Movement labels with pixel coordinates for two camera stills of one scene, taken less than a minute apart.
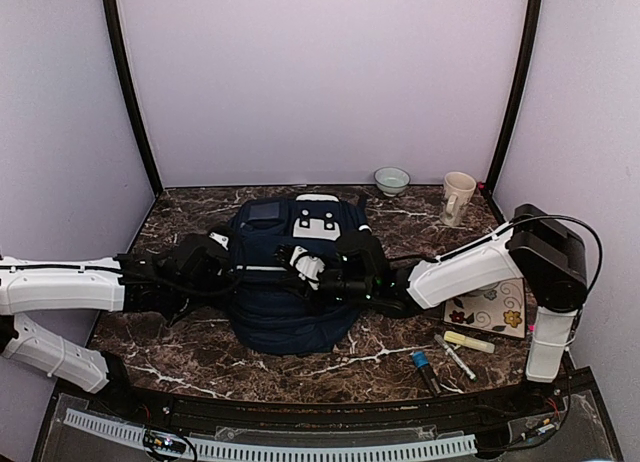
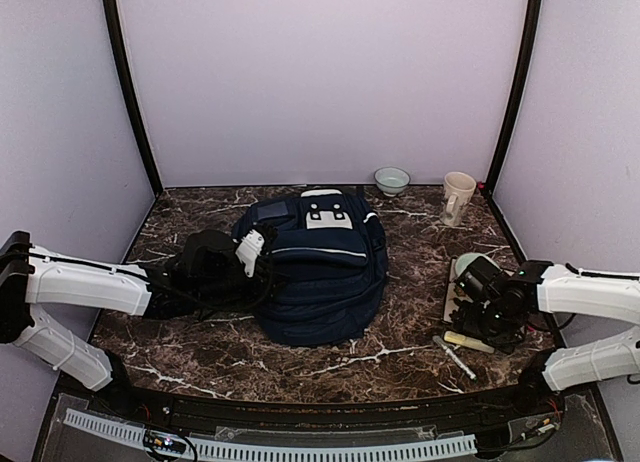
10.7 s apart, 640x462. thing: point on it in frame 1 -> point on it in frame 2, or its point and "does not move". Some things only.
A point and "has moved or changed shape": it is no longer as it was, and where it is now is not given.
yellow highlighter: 469,341 does not move
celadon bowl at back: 391,180 does not move
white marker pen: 456,359 does not move
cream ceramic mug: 458,190 does not move
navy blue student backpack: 270,311 has moved or changed shape
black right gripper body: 358,290 -> 496,327
